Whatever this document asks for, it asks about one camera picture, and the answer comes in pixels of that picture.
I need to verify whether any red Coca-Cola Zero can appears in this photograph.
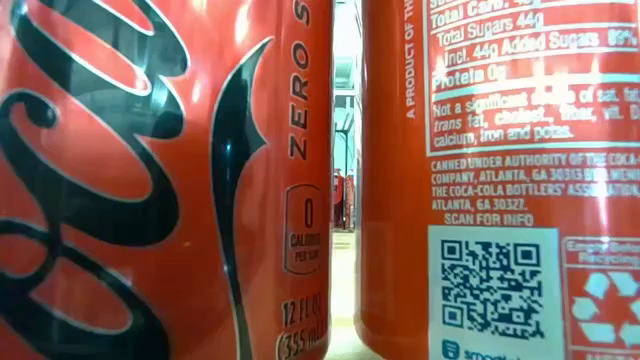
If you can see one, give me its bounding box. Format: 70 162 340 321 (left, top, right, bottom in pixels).
0 0 335 360

